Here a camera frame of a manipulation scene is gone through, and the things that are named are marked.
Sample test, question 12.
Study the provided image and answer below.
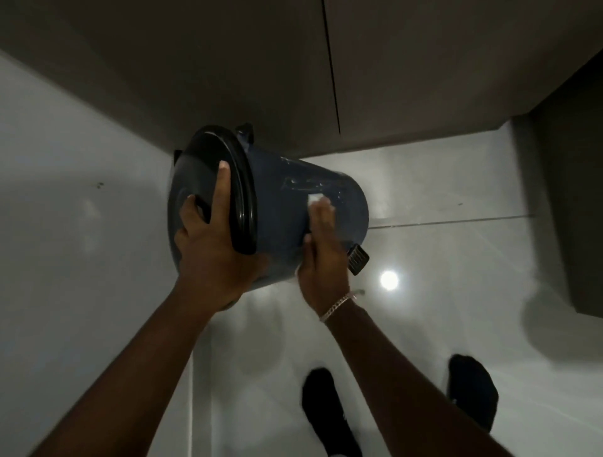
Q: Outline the person's right hand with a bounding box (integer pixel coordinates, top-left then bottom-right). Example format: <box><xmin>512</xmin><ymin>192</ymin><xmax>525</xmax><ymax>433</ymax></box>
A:
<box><xmin>296</xmin><ymin>196</ymin><xmax>353</xmax><ymax>322</ymax></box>

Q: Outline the person's left hand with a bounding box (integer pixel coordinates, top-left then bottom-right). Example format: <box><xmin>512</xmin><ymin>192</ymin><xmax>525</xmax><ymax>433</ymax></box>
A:
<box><xmin>173</xmin><ymin>161</ymin><xmax>272</xmax><ymax>312</ymax></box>

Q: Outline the blue pedal bin black lid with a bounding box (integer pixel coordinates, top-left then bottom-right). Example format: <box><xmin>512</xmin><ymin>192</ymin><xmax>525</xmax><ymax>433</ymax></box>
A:
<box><xmin>167</xmin><ymin>122</ymin><xmax>371</xmax><ymax>293</ymax></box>

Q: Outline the person's right forearm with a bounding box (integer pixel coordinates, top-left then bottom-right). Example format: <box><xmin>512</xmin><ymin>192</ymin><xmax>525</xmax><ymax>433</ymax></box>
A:
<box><xmin>324</xmin><ymin>299</ymin><xmax>515</xmax><ymax>457</ymax></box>

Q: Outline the person's left forearm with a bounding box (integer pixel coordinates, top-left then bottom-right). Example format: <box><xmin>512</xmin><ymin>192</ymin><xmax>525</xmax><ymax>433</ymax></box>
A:
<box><xmin>27</xmin><ymin>282</ymin><xmax>248</xmax><ymax>457</ymax></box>

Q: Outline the person's black left shoe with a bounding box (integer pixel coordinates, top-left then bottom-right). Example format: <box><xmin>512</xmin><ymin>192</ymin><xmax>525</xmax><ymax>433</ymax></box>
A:
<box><xmin>301</xmin><ymin>367</ymin><xmax>364</xmax><ymax>457</ymax></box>

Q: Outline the person's black shoe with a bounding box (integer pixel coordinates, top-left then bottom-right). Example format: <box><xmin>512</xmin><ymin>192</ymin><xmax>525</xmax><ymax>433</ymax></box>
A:
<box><xmin>301</xmin><ymin>367</ymin><xmax>364</xmax><ymax>457</ymax></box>
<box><xmin>447</xmin><ymin>353</ymin><xmax>500</xmax><ymax>435</ymax></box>

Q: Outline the brown cabinet door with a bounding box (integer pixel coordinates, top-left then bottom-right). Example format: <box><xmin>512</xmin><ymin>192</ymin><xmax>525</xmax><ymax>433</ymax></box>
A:
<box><xmin>0</xmin><ymin>0</ymin><xmax>341</xmax><ymax>157</ymax></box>
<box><xmin>322</xmin><ymin>0</ymin><xmax>603</xmax><ymax>154</ymax></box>

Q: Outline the person's black right shoe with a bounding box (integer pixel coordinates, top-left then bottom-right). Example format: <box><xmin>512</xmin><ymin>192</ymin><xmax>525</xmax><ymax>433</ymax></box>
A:
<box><xmin>447</xmin><ymin>353</ymin><xmax>500</xmax><ymax>435</ymax></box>

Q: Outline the dark side cabinet panel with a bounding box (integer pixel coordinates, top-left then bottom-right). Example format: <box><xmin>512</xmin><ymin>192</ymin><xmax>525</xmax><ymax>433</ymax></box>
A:
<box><xmin>513</xmin><ymin>60</ymin><xmax>603</xmax><ymax>326</ymax></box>

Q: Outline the silver chain bracelet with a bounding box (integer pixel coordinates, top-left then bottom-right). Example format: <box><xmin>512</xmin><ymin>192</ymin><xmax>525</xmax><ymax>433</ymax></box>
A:
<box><xmin>319</xmin><ymin>289</ymin><xmax>367</xmax><ymax>324</ymax></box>

